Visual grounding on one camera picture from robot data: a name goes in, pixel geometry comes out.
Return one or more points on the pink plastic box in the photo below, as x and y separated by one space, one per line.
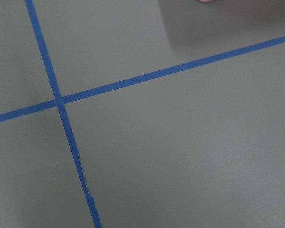
204 1

